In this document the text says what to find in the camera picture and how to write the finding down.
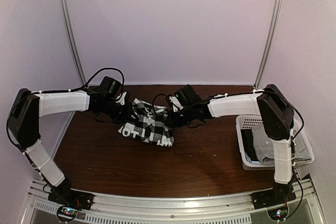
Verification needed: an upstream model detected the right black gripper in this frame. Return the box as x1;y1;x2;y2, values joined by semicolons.
164;105;195;128

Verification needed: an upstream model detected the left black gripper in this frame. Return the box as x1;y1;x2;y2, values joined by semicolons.
98;99;139;125

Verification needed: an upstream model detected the black white plaid shirt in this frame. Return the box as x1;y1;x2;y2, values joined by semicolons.
118;99;174;147

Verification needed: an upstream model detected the white plastic laundry basket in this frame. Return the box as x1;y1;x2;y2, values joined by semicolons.
236;115;315;170

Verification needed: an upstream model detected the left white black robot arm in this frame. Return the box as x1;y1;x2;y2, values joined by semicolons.
6;77;132;205

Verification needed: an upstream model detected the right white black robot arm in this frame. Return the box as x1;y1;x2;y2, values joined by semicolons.
165;84;295;204

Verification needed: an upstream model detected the black folded shirt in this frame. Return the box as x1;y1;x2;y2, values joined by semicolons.
240;129;258;162

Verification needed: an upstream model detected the grey button shirt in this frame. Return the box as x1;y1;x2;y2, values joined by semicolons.
251;124;314;166

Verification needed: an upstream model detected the left circuit board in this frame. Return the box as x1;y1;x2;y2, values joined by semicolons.
56;206;79;222

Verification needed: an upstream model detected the circuit board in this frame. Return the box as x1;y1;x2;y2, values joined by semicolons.
267;206;289;222
56;206;79;222

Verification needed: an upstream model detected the right circuit board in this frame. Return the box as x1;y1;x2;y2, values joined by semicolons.
267;206;289;222

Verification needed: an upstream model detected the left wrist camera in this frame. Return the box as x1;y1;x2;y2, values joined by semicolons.
115;91;131;106

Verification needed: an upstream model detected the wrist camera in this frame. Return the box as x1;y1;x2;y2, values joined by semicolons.
169;95;184;112
115;91;131;106

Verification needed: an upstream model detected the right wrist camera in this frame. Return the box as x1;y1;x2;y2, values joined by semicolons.
169;95;184;112

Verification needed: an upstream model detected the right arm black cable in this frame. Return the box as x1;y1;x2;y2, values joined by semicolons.
151;92;171;117

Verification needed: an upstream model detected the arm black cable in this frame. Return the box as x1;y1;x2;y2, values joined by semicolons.
78;68;125;92
151;92;171;117

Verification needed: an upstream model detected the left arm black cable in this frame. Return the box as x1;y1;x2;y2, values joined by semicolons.
78;68;125;92

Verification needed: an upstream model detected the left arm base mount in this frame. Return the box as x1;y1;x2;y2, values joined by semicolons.
48;187;93;210

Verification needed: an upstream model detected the left aluminium frame post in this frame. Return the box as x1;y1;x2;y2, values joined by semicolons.
59;0;86;85

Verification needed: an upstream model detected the aluminium frame post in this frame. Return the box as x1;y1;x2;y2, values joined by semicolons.
253;0;284;88
59;0;86;85

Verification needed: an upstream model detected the front aluminium rail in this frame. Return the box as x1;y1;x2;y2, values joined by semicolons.
18;179;326;223

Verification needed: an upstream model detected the right aluminium frame post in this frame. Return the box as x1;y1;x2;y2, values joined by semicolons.
253;0;284;88

